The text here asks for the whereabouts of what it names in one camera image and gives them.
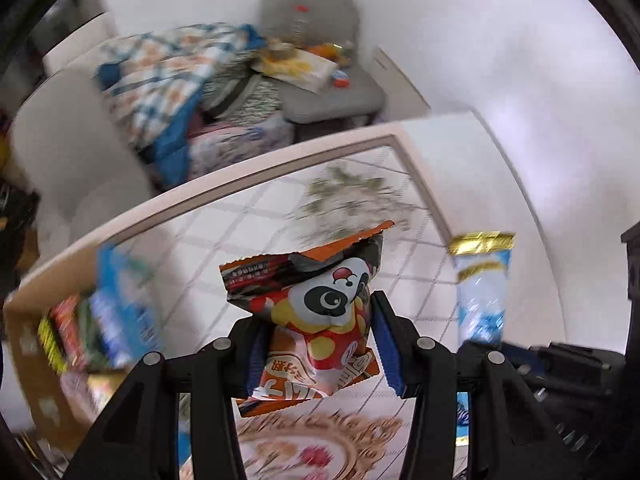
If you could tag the small red box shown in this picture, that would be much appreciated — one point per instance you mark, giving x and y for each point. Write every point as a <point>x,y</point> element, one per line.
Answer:
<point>341,80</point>

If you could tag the grey fabric chair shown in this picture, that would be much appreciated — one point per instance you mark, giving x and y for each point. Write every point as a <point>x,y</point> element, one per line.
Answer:
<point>75,150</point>

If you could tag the light blue packet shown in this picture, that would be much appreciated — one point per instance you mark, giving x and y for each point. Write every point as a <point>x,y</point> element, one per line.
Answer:
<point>125,305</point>

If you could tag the grey cushioned chair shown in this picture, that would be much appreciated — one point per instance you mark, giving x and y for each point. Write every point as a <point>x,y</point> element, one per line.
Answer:
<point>320,5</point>

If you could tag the white leaning board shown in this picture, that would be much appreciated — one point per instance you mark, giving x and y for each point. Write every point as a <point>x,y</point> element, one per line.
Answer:
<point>400,80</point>

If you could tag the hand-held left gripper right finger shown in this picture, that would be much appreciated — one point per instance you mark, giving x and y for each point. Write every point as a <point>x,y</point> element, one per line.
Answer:
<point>387,355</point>

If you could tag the red snack packet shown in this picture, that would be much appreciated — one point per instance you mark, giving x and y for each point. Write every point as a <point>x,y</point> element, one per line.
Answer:
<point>67,330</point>

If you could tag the orange panda snack packet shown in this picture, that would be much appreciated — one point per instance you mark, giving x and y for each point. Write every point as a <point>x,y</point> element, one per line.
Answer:
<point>320,305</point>

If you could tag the orange snack bag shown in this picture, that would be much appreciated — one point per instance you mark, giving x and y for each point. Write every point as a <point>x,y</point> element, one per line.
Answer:
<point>327,51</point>

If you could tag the floral bedding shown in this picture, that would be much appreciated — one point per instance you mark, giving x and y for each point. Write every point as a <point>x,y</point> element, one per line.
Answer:
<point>235,142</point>

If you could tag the cardboard box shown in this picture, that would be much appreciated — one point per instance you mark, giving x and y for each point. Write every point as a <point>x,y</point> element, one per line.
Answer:
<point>35,360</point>

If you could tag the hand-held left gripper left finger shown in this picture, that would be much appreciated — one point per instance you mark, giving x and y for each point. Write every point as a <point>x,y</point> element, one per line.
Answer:
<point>257,360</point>

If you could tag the clear plastic bottle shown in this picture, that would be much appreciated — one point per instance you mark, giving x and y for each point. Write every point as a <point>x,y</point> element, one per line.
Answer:
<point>300,25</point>

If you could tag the white chair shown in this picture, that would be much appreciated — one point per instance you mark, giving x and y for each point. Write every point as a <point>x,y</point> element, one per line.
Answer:
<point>80,47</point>

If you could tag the yellow flat box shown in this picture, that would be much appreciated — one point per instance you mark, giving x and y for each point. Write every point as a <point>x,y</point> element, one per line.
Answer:
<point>305,67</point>

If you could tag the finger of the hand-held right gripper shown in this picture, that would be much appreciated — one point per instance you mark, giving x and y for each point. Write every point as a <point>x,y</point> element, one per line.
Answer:
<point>522,356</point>

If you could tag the blue white tube packet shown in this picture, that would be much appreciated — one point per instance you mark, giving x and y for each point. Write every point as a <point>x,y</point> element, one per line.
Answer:
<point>482,285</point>

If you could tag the plaid blanket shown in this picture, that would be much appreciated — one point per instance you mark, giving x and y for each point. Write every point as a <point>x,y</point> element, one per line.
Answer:
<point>165,75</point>

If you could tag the black white patterned bag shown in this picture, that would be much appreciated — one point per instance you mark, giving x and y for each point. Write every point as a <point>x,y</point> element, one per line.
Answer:
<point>250,97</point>

